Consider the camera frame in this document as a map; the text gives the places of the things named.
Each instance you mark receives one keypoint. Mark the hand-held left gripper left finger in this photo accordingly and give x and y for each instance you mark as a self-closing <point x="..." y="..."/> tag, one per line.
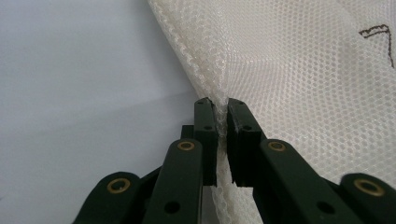
<point x="199" y="149"/>

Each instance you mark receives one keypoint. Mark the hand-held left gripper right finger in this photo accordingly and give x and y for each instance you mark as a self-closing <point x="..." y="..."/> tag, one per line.
<point x="249" y="149"/>

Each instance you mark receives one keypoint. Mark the white mesh laundry bag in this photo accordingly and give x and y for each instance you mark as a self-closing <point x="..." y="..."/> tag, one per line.
<point x="280" y="77"/>

